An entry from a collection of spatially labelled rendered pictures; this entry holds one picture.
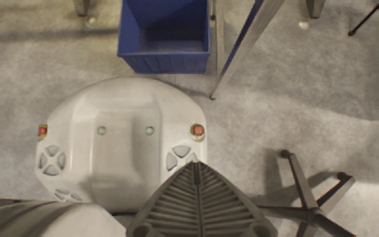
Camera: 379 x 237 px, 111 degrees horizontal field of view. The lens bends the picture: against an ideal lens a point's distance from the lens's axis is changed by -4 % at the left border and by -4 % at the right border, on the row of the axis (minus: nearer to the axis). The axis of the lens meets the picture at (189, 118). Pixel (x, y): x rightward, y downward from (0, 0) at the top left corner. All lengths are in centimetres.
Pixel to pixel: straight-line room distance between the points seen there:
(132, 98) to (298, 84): 89
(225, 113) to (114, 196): 62
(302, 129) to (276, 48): 49
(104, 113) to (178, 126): 28
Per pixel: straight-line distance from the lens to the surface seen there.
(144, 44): 96
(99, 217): 23
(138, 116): 51
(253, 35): 34
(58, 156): 58
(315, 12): 118
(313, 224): 95
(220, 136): 79
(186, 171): 16
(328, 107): 111
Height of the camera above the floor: 77
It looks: 84 degrees down
